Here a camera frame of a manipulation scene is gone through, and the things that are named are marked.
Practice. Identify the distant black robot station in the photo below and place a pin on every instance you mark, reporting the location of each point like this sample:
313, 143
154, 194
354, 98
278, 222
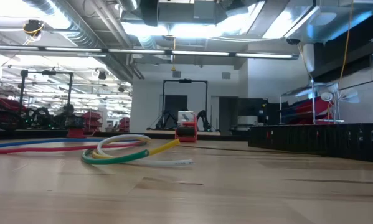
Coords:
185, 81

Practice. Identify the long ceiling light bar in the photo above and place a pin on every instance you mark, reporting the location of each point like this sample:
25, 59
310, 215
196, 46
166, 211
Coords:
198, 53

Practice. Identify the small red bin rack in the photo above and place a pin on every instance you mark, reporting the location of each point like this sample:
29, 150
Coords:
124, 123
92, 116

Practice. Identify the black cabinet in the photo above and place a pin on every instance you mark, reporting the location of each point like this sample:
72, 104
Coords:
257, 107

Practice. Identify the black spool on red base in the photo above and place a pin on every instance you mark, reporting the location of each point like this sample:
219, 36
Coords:
75, 133

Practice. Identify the person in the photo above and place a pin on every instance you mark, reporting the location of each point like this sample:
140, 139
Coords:
68, 109

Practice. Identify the metal shelf with red bins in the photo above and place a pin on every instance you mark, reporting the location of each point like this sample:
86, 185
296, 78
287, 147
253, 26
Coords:
304, 109

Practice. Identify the white fan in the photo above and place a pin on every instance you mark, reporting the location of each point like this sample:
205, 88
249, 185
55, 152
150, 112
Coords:
326, 96

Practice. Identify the distant black robot arms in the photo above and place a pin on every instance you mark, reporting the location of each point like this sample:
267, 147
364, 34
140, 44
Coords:
40, 116

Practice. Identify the distant red bin rack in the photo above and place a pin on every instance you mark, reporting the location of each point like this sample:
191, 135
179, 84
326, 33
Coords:
2, 102

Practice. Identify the red mount with white box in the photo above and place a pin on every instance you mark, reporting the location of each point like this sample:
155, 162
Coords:
186, 137

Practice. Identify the grey wall vent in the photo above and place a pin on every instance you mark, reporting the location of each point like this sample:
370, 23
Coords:
226, 75
177, 74

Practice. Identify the black ceiling camera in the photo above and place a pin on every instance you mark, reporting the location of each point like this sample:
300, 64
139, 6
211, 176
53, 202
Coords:
293, 41

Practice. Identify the silver spiral air duct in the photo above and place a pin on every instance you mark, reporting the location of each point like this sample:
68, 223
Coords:
83, 31

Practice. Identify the distant black gantry frame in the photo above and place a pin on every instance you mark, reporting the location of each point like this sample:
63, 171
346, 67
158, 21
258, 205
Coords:
49, 72

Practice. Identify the black aluminium table frame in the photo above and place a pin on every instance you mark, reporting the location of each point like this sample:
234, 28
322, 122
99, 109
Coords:
33, 134

